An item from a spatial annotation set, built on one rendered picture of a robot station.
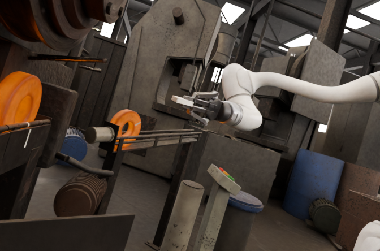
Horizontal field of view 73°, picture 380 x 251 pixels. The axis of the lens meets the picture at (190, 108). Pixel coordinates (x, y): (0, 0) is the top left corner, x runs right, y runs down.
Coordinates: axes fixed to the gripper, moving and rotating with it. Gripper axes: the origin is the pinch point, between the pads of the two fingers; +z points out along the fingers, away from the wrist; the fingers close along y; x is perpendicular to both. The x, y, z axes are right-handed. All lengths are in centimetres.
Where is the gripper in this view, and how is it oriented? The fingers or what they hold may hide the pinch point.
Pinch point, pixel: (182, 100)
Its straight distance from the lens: 81.6
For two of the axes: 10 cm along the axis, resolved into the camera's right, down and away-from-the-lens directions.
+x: -5.9, -3.2, 7.4
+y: -3.5, 9.3, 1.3
